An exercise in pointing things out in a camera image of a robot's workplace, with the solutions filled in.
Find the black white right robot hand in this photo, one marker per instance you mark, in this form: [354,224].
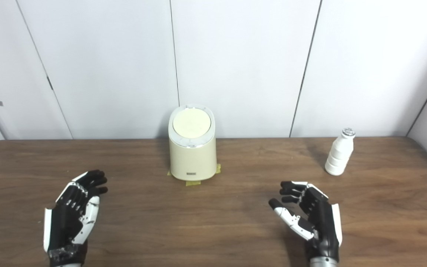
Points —
[323,222]

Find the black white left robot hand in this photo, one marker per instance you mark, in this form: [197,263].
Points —
[65,222]

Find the small white plastic bottle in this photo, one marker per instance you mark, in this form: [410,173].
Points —
[339,155]

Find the cream-colored round bin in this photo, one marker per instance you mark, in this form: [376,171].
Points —
[192,159]

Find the cream round bin lid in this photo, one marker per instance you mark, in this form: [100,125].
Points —
[191,123]

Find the tall yellow tape piece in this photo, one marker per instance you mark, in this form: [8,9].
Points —
[218,169]

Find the wide yellow tape piece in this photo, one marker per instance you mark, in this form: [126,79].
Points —
[193,183]

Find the black wall panel hinge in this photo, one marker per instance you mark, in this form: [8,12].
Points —
[50,83]

